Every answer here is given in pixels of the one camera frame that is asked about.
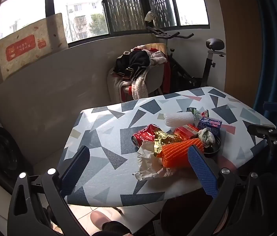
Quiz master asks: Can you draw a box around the beige armchair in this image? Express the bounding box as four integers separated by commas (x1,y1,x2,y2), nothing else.
107,43,171,103

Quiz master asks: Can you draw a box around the crushed red drink can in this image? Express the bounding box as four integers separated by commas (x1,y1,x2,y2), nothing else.
132,124,162,148

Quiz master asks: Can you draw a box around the person's black trouser leg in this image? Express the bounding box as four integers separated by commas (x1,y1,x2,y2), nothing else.
89,221,132,236

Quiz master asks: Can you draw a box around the black striped garment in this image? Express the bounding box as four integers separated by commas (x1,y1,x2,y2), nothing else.
113,50,152,81

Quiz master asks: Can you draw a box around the black round dish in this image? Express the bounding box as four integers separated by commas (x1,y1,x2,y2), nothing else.
202,135,222,158

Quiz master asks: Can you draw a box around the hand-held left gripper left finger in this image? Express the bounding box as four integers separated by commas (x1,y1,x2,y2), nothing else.
7,146,91,236

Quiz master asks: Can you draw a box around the dark front-load washing machine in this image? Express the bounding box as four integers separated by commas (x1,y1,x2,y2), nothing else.
0,98,34,197

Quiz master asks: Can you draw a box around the black exercise bike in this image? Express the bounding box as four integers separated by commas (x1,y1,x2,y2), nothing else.
145,25,226,95

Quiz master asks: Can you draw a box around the crumpled white green tissue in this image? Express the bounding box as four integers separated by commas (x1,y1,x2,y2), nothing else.
197,128,216,146

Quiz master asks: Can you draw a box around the gold foil wrapper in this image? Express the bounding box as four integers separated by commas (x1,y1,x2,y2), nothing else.
152,130,183,158

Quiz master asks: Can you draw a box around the red plastic packet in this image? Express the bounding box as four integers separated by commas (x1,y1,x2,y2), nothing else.
173,124,200,141

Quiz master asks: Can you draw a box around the window with patterned screens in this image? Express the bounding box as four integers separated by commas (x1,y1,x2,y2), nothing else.
0,0,211,94

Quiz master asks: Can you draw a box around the white paper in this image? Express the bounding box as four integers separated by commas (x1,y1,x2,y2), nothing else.
133,143,178,181

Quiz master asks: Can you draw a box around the white pink cloth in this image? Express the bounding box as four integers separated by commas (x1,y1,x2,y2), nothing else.
133,45,168,67

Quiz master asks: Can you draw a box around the beige slipper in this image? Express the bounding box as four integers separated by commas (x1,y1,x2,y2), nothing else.
90,211,113,230

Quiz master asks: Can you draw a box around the red cloth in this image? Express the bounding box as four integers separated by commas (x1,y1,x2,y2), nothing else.
162,61,172,94

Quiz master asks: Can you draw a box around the white cloth on handlebar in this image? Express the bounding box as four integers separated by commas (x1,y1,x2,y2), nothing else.
145,10,157,23

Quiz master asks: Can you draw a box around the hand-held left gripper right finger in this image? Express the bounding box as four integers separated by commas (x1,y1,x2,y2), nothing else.
188,145,277,236

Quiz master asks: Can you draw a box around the white fluffy towel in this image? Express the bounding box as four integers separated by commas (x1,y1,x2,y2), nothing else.
119,75,149,102

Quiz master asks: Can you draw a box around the wooden panel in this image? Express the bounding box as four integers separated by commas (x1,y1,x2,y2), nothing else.
212,0,263,109

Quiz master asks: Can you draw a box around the blue fabric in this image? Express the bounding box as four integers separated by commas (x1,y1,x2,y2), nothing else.
253,0,277,197

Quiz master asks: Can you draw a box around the blue cardboard box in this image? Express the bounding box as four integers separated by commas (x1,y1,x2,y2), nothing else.
197,117,223,137

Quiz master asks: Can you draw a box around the green plastic wrapper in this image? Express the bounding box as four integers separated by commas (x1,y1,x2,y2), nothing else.
186,107,204,118

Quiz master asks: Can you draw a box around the white foam fruit net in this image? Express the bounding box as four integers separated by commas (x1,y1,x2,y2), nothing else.
163,112,195,127

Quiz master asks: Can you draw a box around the cardboard sheet with orange print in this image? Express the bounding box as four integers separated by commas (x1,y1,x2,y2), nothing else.
0,12,69,87

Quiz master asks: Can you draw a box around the orange foam fruit net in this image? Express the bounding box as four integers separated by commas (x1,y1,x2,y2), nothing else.
157,138,205,171

